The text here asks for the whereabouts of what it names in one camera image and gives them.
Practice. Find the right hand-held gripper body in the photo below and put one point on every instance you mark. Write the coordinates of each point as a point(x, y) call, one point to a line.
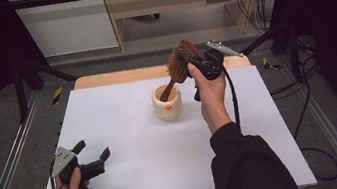
point(211, 64)

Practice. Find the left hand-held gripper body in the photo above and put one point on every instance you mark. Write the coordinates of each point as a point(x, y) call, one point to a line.
point(65, 160)

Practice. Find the brown wooden hairbrush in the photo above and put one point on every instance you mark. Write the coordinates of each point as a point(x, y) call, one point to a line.
point(177, 64)

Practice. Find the cream cup with orange dot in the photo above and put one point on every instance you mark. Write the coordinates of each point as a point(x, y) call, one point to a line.
point(168, 109)

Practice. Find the person's right hand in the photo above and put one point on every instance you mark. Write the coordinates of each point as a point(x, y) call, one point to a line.
point(213, 101)

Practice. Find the yellow black tape strip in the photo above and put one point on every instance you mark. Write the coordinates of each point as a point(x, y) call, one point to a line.
point(268, 64)
point(57, 95)

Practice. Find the black metal stand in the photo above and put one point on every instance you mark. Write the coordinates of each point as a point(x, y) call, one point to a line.
point(294, 55)
point(21, 96)

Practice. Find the white cabinet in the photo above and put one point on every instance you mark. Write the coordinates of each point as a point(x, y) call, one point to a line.
point(68, 25)

